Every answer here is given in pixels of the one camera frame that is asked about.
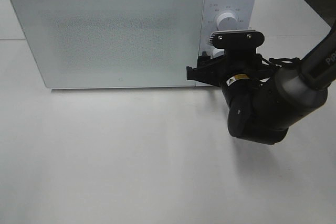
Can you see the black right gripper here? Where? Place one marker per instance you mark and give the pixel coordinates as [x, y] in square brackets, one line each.
[216, 71]

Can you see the white microwave knob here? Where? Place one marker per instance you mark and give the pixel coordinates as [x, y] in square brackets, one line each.
[217, 52]
[226, 20]

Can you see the white microwave door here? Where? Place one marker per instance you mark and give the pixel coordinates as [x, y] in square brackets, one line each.
[112, 43]

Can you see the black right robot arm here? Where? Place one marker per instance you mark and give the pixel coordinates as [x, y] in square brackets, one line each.
[265, 97]

